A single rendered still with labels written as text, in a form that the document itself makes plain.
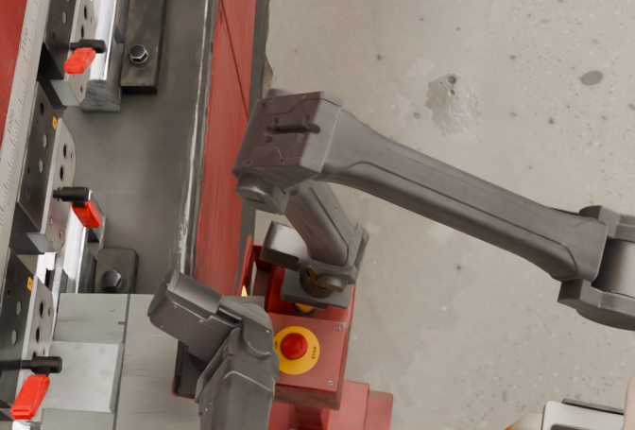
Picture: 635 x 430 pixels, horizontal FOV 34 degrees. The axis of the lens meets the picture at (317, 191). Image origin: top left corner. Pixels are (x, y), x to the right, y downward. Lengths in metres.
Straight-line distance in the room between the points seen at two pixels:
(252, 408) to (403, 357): 1.38
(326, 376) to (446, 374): 0.84
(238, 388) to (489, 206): 0.29
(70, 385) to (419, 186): 0.56
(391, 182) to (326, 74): 1.68
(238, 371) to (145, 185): 0.61
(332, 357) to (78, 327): 0.38
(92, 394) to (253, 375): 0.37
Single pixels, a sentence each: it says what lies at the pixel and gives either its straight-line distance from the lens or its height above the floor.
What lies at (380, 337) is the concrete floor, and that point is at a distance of 2.35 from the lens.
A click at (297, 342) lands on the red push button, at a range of 1.51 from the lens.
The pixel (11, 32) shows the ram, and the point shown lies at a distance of 1.14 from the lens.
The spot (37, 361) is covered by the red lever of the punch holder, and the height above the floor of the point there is 1.19.
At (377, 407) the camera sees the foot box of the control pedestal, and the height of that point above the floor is 0.01.
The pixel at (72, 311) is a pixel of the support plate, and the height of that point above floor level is 1.00.
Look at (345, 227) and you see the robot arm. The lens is 1.25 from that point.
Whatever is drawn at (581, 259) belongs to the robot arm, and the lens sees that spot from 1.05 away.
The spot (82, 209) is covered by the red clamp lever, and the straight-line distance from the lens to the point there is 1.26.
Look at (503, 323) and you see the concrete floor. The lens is 2.38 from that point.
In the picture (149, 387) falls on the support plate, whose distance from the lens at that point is 1.32.
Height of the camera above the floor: 2.25
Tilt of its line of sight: 65 degrees down
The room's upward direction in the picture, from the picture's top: 6 degrees counter-clockwise
